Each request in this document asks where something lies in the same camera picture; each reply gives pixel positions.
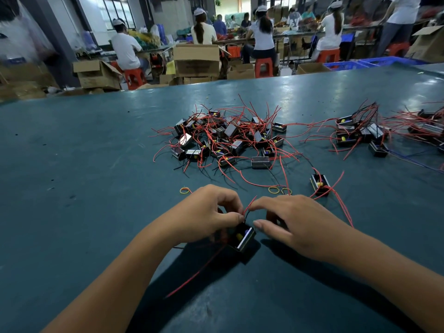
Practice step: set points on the person's right hand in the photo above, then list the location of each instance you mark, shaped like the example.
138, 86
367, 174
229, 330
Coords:
312, 229

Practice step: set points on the person's left hand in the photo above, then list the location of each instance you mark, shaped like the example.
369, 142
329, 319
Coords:
198, 215

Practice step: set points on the person's left forearm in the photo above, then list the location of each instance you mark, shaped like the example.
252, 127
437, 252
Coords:
107, 291

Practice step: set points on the large closed cardboard box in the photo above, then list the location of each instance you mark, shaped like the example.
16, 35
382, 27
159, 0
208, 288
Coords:
197, 60

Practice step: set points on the low cardboard box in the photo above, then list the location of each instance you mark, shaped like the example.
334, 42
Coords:
241, 70

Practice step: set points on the shallow cardboard box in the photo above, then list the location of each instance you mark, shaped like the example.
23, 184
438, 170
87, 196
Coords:
313, 68

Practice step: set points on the tilted cardboard box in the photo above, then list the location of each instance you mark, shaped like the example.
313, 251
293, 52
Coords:
427, 43

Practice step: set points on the person's right forearm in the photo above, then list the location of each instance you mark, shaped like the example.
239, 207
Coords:
395, 284

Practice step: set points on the blue plastic crate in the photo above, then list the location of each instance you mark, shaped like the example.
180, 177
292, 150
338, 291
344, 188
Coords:
392, 61
345, 65

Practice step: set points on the open cardboard box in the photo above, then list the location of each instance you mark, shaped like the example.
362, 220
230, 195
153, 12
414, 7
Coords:
97, 75

